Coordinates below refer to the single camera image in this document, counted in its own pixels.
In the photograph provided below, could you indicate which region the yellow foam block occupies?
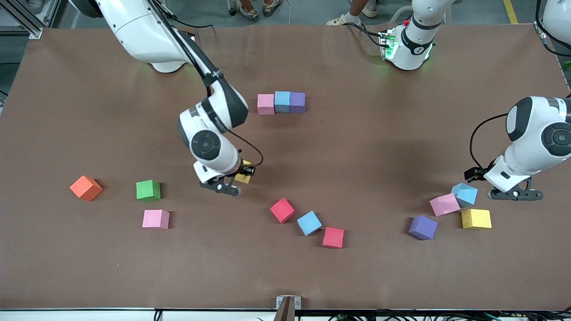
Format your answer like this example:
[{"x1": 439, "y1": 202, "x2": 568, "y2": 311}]
[
  {"x1": 461, "y1": 208, "x2": 492, "y2": 230},
  {"x1": 234, "y1": 160, "x2": 252, "y2": 185}
]

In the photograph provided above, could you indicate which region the blue foam block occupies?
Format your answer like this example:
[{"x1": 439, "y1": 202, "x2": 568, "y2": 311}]
[
  {"x1": 274, "y1": 91, "x2": 291, "y2": 113},
  {"x1": 451, "y1": 182, "x2": 479, "y2": 208},
  {"x1": 297, "y1": 210, "x2": 323, "y2": 237}
]

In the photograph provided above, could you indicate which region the pink foam block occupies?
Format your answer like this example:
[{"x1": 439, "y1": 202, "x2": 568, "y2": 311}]
[
  {"x1": 429, "y1": 193, "x2": 461, "y2": 217},
  {"x1": 257, "y1": 94, "x2": 275, "y2": 115},
  {"x1": 142, "y1": 209, "x2": 170, "y2": 230}
]

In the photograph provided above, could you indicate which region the red foam block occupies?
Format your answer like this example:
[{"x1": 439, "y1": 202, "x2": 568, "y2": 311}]
[
  {"x1": 322, "y1": 226, "x2": 345, "y2": 249},
  {"x1": 269, "y1": 198, "x2": 296, "y2": 224}
]

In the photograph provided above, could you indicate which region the green foam block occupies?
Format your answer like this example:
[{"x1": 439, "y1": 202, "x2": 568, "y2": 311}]
[{"x1": 136, "y1": 179, "x2": 161, "y2": 202}]

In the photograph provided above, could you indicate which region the brown table cover sheet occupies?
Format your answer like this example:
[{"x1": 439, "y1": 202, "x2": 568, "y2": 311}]
[{"x1": 0, "y1": 23, "x2": 571, "y2": 311}]

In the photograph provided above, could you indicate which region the orange foam block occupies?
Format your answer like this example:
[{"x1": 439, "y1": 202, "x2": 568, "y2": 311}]
[{"x1": 70, "y1": 175, "x2": 103, "y2": 202}]

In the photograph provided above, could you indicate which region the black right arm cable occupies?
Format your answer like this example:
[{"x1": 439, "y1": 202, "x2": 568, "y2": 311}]
[{"x1": 225, "y1": 128, "x2": 265, "y2": 169}]

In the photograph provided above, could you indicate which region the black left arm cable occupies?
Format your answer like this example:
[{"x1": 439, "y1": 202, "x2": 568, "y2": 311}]
[{"x1": 468, "y1": 113, "x2": 510, "y2": 170}]

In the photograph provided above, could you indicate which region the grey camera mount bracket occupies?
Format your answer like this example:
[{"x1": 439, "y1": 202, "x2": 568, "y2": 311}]
[{"x1": 276, "y1": 296, "x2": 302, "y2": 321}]

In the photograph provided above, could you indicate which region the aluminium frame post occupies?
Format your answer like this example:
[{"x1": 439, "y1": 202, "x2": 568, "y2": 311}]
[
  {"x1": 0, "y1": 0, "x2": 44, "y2": 40},
  {"x1": 534, "y1": 18, "x2": 558, "y2": 34}
]

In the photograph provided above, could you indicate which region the white corrugated hose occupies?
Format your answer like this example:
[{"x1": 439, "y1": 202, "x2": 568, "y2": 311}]
[{"x1": 392, "y1": 4, "x2": 415, "y2": 25}]

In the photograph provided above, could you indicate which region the black arm base cable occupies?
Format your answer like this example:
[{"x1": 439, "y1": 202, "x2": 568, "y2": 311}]
[{"x1": 346, "y1": 21, "x2": 385, "y2": 48}]

